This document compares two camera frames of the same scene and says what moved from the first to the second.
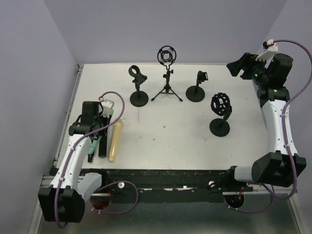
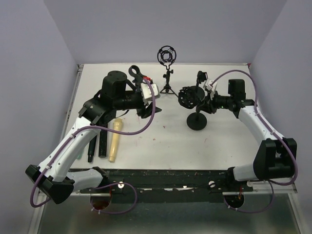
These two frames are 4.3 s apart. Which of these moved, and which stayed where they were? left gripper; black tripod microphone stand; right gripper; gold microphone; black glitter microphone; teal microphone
Moved: left gripper; teal microphone; right gripper
Stayed: black glitter microphone; gold microphone; black tripod microphone stand
